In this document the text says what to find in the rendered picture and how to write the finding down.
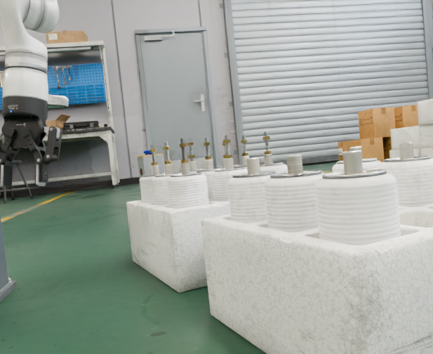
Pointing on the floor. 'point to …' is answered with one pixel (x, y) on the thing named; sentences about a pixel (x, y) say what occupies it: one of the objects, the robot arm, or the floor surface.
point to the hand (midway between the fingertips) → (23, 178)
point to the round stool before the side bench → (11, 185)
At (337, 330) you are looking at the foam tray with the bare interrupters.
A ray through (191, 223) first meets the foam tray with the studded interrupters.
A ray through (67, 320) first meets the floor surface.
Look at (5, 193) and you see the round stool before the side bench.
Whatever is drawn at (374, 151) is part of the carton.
